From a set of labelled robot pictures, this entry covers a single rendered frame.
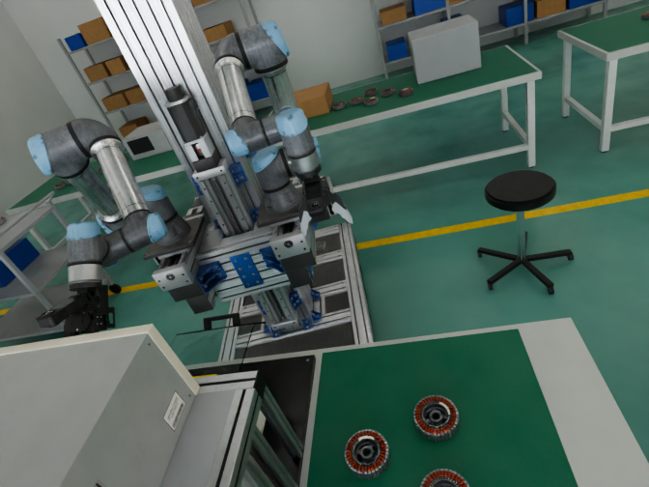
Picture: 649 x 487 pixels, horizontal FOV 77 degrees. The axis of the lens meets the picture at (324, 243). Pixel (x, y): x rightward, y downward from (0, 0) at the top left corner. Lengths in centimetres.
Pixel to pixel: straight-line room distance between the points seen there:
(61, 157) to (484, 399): 138
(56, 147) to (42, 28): 770
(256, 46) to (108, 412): 109
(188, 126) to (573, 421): 151
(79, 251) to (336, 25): 653
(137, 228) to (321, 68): 646
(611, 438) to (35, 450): 113
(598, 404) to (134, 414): 103
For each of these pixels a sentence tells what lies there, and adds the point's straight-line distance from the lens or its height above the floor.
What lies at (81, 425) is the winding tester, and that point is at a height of 132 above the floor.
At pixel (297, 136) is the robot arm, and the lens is 105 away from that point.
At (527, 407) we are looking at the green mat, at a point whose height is 75.
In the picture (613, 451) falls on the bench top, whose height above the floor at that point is 75.
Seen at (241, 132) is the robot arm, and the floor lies 148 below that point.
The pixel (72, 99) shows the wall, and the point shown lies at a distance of 929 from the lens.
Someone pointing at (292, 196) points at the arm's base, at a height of 107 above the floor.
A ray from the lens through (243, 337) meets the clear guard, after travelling 112.
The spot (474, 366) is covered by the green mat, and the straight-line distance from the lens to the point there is 129.
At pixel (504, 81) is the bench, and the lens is 334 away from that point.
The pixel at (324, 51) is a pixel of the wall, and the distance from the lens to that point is 742.
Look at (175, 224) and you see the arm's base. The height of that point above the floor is 110.
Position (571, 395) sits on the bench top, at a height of 75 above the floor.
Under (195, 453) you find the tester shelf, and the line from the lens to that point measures 90.
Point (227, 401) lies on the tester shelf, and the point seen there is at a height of 111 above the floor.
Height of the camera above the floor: 178
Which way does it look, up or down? 33 degrees down
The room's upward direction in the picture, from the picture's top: 20 degrees counter-clockwise
